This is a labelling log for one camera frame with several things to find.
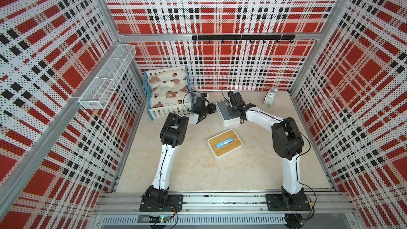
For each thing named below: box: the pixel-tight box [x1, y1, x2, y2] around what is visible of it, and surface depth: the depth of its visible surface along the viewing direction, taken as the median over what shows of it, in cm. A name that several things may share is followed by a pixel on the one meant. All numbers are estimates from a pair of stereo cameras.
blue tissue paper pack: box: [215, 137, 235, 149], surface depth 91 cm
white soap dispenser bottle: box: [263, 87, 279, 109], surface depth 107 cm
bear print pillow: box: [146, 69, 191, 109], surface depth 110 cm
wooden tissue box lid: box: [208, 129, 242, 157], surface depth 91 cm
